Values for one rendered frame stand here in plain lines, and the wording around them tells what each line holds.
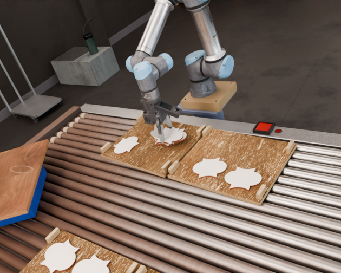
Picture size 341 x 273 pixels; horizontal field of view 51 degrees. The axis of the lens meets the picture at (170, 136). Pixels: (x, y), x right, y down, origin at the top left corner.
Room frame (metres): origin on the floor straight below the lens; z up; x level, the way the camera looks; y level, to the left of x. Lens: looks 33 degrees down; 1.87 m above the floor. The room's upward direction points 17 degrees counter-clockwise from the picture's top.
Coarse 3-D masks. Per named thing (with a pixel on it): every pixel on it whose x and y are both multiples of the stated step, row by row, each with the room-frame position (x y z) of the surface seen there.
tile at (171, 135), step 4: (168, 128) 1.42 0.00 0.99; (176, 128) 1.40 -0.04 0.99; (164, 132) 1.39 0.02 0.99; (168, 132) 1.39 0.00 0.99; (172, 132) 1.38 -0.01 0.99; (176, 132) 1.37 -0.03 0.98; (180, 132) 1.37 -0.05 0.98; (164, 136) 1.36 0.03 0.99; (168, 136) 1.35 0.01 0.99; (172, 136) 1.35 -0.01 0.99; (176, 136) 1.34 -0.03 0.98; (180, 136) 1.33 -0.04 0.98; (168, 140) 1.33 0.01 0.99; (172, 140) 1.32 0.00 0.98; (176, 140) 1.31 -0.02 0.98
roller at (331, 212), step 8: (56, 144) 1.72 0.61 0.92; (64, 152) 1.64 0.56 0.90; (72, 152) 1.60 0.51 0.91; (80, 152) 1.56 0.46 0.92; (88, 152) 1.54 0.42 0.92; (96, 160) 1.47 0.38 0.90; (104, 160) 1.44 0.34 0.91; (112, 160) 1.41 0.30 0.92; (128, 168) 1.33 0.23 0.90; (136, 168) 1.30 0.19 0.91; (264, 200) 0.90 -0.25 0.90; (272, 200) 0.88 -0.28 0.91; (280, 200) 0.86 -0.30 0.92; (288, 200) 0.85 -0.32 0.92; (296, 200) 0.84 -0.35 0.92; (304, 200) 0.83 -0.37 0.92; (296, 208) 0.82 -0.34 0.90; (304, 208) 0.81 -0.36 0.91; (312, 208) 0.79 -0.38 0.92; (320, 208) 0.78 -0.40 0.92; (328, 208) 0.77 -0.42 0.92; (336, 208) 0.76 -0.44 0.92; (328, 216) 0.75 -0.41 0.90; (336, 216) 0.74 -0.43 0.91
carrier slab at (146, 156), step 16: (144, 128) 1.57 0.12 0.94; (192, 128) 1.44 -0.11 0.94; (112, 144) 1.52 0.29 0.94; (144, 144) 1.43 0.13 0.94; (176, 144) 1.35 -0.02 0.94; (192, 144) 1.31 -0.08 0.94; (128, 160) 1.34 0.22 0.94; (144, 160) 1.30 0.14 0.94; (160, 160) 1.27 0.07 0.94; (176, 160) 1.23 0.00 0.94; (160, 176) 1.18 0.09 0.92
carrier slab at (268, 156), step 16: (208, 144) 1.28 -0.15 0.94; (224, 144) 1.24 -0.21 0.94; (240, 144) 1.21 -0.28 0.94; (256, 144) 1.18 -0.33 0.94; (272, 144) 1.15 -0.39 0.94; (192, 160) 1.20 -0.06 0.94; (224, 160) 1.14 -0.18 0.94; (240, 160) 1.11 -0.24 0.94; (256, 160) 1.08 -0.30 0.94; (272, 160) 1.05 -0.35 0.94; (176, 176) 1.13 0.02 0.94; (192, 176) 1.10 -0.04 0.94; (224, 176) 1.05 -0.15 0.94; (272, 176) 0.97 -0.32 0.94; (224, 192) 0.96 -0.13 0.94; (240, 192) 0.94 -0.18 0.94; (256, 192) 0.92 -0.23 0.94
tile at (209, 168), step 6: (198, 162) 1.16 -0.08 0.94; (204, 162) 1.15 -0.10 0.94; (210, 162) 1.14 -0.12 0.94; (216, 162) 1.13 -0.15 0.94; (222, 162) 1.12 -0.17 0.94; (198, 168) 1.13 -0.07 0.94; (204, 168) 1.12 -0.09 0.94; (210, 168) 1.11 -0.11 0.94; (216, 168) 1.09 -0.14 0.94; (222, 168) 1.08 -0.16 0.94; (198, 174) 1.10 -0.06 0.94; (204, 174) 1.08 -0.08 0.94; (210, 174) 1.07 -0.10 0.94; (216, 174) 1.06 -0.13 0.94
